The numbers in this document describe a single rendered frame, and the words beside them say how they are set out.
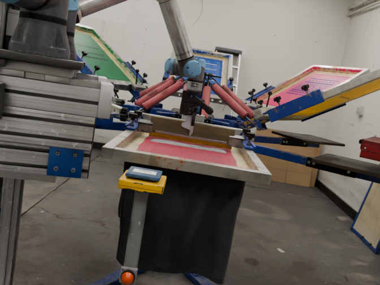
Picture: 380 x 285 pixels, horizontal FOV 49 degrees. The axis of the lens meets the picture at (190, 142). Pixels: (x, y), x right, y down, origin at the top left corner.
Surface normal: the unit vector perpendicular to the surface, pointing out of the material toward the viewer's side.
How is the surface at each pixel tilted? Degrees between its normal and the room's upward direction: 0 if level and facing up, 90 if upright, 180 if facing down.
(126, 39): 90
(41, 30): 72
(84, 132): 90
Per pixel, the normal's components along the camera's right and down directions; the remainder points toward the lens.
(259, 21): -0.02, 0.15
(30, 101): 0.22, 0.19
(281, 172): 0.03, -0.11
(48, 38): 0.55, -0.09
